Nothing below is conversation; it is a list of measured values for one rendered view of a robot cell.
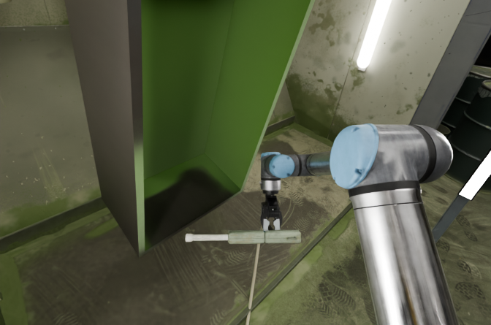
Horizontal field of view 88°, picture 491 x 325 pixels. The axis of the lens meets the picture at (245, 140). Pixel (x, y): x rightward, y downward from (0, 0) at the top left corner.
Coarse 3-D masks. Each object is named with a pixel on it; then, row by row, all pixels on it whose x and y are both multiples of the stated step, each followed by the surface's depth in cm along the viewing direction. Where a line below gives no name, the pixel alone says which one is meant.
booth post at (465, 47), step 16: (480, 0) 165; (464, 16) 172; (480, 16) 167; (464, 32) 175; (480, 32) 169; (448, 48) 183; (464, 48) 177; (480, 48) 172; (448, 64) 186; (464, 64) 180; (432, 80) 196; (448, 80) 189; (432, 96) 199; (448, 96) 192; (416, 112) 210; (432, 112) 202
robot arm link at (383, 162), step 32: (352, 128) 46; (384, 128) 46; (416, 128) 47; (352, 160) 44; (384, 160) 42; (416, 160) 44; (352, 192) 46; (384, 192) 41; (416, 192) 41; (384, 224) 40; (416, 224) 39; (384, 256) 39; (416, 256) 38; (384, 288) 39; (416, 288) 36; (448, 288) 38; (384, 320) 38; (416, 320) 35; (448, 320) 35
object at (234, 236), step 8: (232, 232) 107; (240, 232) 107; (248, 232) 107; (256, 232) 107; (264, 232) 109; (272, 232) 108; (280, 232) 108; (288, 232) 108; (296, 232) 108; (192, 240) 106; (200, 240) 107; (232, 240) 106; (240, 240) 106; (248, 240) 106; (256, 240) 107; (264, 240) 108; (272, 240) 107; (280, 240) 107; (288, 240) 107; (296, 240) 108
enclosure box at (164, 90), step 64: (64, 0) 65; (128, 0) 43; (192, 0) 90; (256, 0) 96; (128, 64) 51; (192, 64) 108; (256, 64) 106; (128, 128) 63; (192, 128) 134; (256, 128) 118; (128, 192) 83; (192, 192) 134
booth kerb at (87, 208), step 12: (288, 120) 294; (84, 204) 162; (96, 204) 168; (60, 216) 154; (72, 216) 159; (84, 216) 165; (24, 228) 143; (36, 228) 147; (48, 228) 152; (60, 228) 157; (0, 240) 136; (12, 240) 141; (24, 240) 145; (0, 252) 139
